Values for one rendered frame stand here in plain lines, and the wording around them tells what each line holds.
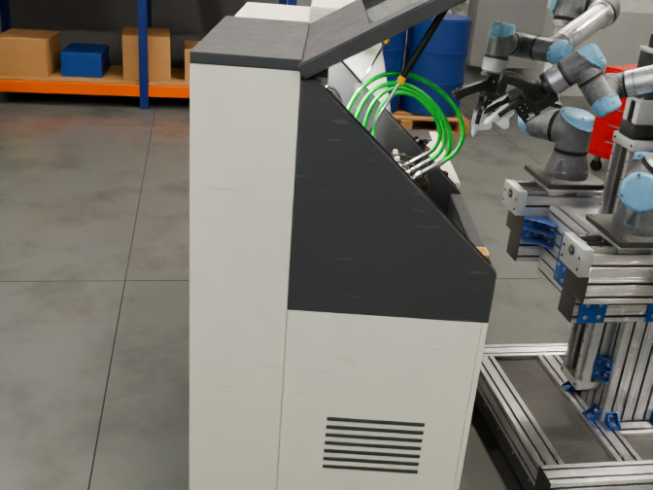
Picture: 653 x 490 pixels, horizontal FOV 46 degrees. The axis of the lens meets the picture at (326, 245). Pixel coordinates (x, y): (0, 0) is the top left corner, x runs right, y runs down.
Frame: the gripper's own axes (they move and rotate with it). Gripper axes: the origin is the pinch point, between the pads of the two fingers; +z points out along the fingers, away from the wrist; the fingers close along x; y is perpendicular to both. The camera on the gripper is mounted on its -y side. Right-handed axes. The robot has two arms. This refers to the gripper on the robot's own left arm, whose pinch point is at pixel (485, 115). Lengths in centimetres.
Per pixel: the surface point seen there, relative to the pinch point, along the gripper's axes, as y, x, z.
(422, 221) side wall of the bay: 3.2, -34.8, 21.5
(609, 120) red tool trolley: 206, 388, 28
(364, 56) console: -27, 37, 31
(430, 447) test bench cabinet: 66, -49, 62
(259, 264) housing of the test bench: -15, -45, 63
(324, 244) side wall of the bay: -8, -41, 46
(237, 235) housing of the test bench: -25, -45, 62
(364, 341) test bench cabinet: 23, -45, 55
